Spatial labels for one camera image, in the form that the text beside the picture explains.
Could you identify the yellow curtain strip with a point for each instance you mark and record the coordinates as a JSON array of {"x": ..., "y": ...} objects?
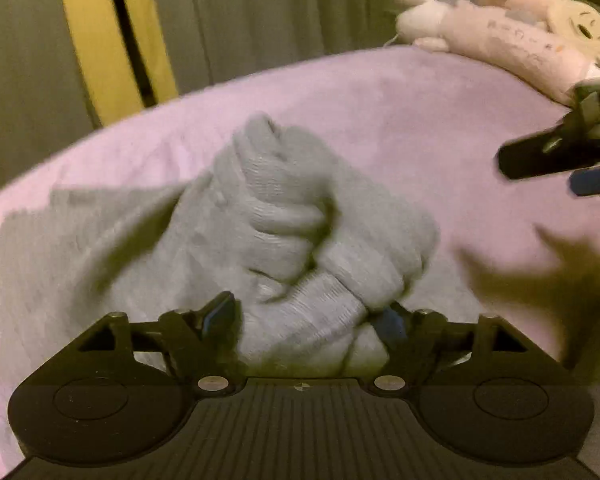
[{"x": 96, "y": 32}]

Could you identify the yellow face plush pillow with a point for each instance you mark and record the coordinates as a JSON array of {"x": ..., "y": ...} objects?
[{"x": 579, "y": 24}]

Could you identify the green curtain right panel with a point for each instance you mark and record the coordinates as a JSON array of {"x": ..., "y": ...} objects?
[{"x": 212, "y": 41}]

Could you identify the green curtain left panel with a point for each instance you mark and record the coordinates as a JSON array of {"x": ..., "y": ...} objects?
[{"x": 44, "y": 105}]

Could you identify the pink bed blanket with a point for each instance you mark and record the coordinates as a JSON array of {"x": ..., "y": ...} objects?
[{"x": 407, "y": 140}]

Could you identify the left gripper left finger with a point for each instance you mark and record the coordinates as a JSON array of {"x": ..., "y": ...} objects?
[{"x": 199, "y": 347}]

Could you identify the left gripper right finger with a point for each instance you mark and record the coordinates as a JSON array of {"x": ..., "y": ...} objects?
[{"x": 411, "y": 339}]

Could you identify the green curtain panel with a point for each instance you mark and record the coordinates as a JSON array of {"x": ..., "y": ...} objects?
[
  {"x": 44, "y": 105},
  {"x": 212, "y": 41}
]

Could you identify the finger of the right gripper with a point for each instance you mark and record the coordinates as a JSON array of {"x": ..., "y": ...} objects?
[
  {"x": 549, "y": 152},
  {"x": 585, "y": 182}
]

